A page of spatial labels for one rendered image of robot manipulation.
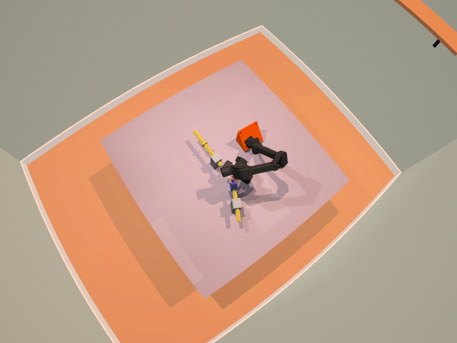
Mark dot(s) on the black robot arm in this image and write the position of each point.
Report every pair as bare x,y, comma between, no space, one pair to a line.
242,171

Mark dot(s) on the olive-yellow square bar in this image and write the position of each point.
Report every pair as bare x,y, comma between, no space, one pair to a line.
215,159

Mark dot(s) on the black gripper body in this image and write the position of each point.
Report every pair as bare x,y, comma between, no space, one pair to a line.
246,180

